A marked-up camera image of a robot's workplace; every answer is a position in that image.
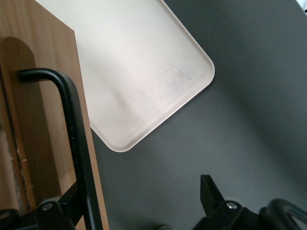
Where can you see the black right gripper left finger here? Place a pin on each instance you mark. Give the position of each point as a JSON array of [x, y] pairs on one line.
[[48, 218]]

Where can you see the wooden drawer front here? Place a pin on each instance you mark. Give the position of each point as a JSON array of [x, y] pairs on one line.
[[48, 95]]

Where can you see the beige rectangular tray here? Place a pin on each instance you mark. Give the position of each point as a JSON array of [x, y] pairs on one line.
[[144, 60]]

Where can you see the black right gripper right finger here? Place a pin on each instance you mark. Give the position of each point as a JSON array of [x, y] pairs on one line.
[[223, 218]]

